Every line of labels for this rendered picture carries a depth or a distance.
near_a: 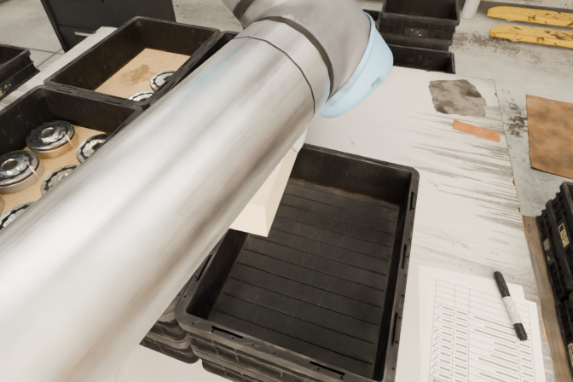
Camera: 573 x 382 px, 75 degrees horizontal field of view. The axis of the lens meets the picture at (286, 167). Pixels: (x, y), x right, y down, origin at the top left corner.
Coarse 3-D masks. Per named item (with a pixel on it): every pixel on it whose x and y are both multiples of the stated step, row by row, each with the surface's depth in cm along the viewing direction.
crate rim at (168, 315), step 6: (192, 276) 55; (186, 288) 54; (180, 294) 54; (174, 300) 52; (168, 306) 52; (174, 306) 52; (168, 312) 51; (174, 312) 52; (162, 318) 52; (168, 318) 52; (174, 318) 53
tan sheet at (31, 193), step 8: (80, 128) 94; (80, 136) 92; (88, 136) 92; (72, 152) 88; (48, 160) 86; (56, 160) 86; (64, 160) 86; (72, 160) 86; (48, 168) 84; (56, 168) 84; (40, 184) 81; (16, 192) 79; (24, 192) 79; (32, 192) 79; (40, 192) 79; (8, 200) 78; (16, 200) 78; (24, 200) 78; (32, 200) 78; (8, 208) 76; (0, 216) 75
